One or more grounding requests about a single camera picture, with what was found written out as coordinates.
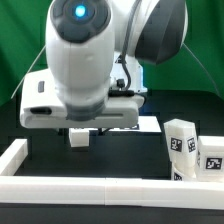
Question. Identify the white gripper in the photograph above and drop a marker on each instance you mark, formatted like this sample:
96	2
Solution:
41	108

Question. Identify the white round stool seat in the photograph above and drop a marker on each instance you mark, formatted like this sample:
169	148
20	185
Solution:
180	173

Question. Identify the white marker sheet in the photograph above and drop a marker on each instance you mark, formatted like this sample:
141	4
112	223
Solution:
146	124

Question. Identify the white left fence wall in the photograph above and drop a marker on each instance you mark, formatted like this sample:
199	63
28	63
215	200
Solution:
13	157

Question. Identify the white fence wall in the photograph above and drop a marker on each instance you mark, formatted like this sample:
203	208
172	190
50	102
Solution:
13	157
111	192

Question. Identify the white front fence wall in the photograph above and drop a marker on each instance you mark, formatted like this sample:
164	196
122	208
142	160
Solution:
111	192

